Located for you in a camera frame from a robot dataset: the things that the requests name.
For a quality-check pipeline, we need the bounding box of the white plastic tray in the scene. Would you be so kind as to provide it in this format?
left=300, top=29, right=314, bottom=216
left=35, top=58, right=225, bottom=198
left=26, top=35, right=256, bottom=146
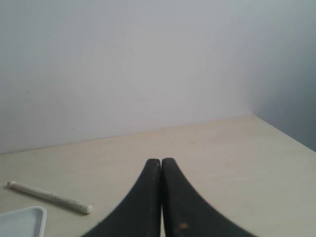
left=0, top=206, right=47, bottom=237

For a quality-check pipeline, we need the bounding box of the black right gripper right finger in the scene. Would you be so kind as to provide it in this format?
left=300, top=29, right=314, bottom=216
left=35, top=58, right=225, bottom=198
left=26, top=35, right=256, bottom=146
left=161, top=158, right=254, bottom=237

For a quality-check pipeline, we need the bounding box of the white drumstick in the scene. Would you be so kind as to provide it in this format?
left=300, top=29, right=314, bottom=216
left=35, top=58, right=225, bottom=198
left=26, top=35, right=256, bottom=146
left=7, top=181, right=93, bottom=215

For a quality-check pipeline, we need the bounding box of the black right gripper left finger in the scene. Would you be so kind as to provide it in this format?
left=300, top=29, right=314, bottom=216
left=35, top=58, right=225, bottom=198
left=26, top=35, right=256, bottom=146
left=85, top=158, right=161, bottom=237

